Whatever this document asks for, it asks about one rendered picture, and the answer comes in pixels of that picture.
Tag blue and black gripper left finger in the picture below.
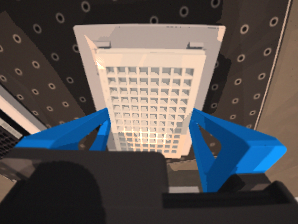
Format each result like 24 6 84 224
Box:
13 107 111 151

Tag black well plate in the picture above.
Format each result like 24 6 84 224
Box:
0 109 31 160

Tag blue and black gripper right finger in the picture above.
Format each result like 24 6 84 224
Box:
188 108 287 192

